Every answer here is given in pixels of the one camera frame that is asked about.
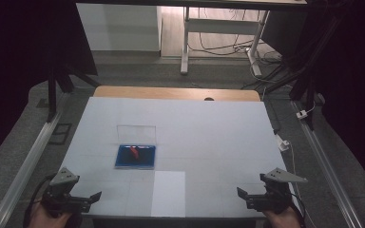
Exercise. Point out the aluminium rail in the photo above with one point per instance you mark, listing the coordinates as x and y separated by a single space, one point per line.
25 171
326 171

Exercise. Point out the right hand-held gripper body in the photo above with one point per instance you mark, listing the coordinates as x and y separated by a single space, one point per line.
271 196

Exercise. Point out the red stamp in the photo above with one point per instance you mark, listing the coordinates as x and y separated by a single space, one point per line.
134 152

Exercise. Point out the person's left hand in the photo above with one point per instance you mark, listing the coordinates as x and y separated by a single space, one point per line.
46 218

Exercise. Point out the white table cover board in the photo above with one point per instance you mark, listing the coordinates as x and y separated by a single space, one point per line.
209 139

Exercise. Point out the blue ink pad box clear lid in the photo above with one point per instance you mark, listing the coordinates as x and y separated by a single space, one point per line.
135 156

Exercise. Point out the white paper sheet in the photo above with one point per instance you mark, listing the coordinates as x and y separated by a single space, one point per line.
168 194

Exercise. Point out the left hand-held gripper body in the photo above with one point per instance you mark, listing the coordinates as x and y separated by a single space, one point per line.
64 197

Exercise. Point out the white desk frame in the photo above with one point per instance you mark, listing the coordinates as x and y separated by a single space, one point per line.
217 27

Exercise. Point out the person's right hand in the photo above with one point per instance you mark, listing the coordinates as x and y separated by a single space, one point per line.
282 220

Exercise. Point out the wooden table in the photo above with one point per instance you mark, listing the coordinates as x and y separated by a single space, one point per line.
171 92

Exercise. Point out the white power adapter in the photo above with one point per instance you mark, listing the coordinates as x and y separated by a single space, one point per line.
301 114

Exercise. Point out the black metal stand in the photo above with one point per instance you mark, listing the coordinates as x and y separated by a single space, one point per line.
304 85
53 95

